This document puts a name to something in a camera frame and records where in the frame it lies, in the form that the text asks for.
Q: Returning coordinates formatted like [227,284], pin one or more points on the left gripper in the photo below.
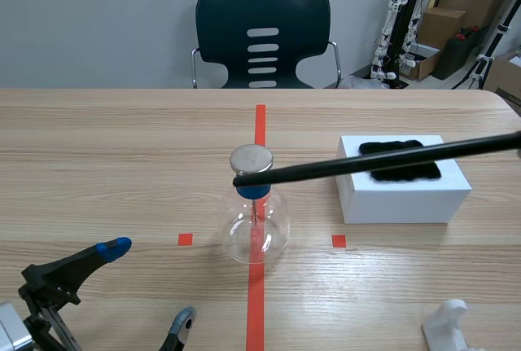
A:
[46,326]

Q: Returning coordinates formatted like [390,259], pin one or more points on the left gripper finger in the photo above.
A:
[181,324]

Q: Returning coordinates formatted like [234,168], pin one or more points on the long black rod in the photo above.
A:
[366,163]

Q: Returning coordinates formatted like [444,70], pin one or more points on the clear glass flask with disc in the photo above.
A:
[254,220]

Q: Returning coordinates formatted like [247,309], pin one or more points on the white box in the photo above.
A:
[403,200]

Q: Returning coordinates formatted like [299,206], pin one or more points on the white moulded stand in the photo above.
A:
[445,326]

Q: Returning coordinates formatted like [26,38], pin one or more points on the patch of black fur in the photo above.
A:
[403,172]

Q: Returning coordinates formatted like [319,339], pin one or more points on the dark blue chair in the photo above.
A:
[260,9]

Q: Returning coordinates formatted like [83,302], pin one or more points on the open brown cardboard box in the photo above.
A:
[425,62]

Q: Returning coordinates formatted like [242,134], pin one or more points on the small brown cardboard box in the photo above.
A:
[439,27]

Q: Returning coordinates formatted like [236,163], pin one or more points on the brown cardboard box with print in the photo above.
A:
[504,78]

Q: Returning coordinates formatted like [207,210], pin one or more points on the large brown cardboard box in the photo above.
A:
[480,7]

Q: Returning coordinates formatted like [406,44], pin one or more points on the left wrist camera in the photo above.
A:
[11,328]

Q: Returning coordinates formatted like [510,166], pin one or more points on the black metal rail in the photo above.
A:
[405,17]

